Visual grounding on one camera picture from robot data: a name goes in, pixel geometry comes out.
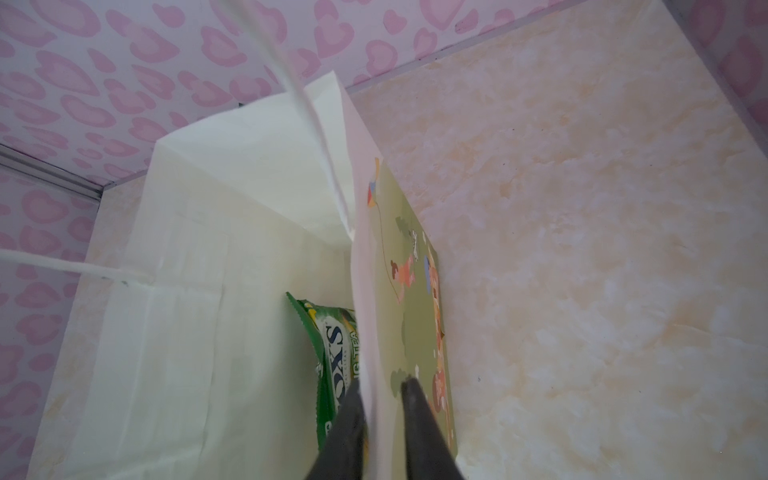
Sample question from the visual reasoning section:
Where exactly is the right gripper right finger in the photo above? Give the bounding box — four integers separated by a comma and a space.
401, 377, 464, 480

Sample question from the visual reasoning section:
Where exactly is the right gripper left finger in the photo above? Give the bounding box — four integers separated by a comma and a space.
305, 379, 366, 480

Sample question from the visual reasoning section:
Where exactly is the green yellow Fox's bag front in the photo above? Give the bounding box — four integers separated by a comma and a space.
286, 292, 360, 450

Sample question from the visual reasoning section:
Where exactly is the white paper bag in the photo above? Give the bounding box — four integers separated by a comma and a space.
0, 0, 460, 480

